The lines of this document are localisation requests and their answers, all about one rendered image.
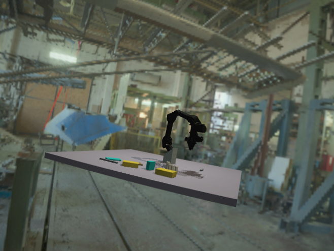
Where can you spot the yellow flat block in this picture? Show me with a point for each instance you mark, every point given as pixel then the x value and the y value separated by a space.
pixel 165 172
pixel 130 164

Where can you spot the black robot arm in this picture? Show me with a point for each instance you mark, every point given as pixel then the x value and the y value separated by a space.
pixel 194 121

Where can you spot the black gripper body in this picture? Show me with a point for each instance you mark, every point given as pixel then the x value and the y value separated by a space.
pixel 191 137

